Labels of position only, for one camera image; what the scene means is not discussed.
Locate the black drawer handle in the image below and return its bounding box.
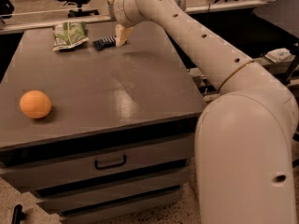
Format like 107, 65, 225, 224
93, 155, 127, 171

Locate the orange fruit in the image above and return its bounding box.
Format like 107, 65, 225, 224
20, 91, 51, 119

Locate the blue rxbar blueberry bar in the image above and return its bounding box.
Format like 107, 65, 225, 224
93, 35, 116, 51

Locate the white small box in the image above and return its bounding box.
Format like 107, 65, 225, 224
265, 48, 292, 63

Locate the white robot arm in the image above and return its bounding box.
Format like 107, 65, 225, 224
108, 0, 298, 224

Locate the green jalapeno chip bag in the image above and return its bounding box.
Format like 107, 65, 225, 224
53, 21, 89, 51

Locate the grey drawer cabinet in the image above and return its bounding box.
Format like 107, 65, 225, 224
0, 22, 205, 224

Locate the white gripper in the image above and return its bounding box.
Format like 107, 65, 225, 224
107, 0, 140, 47

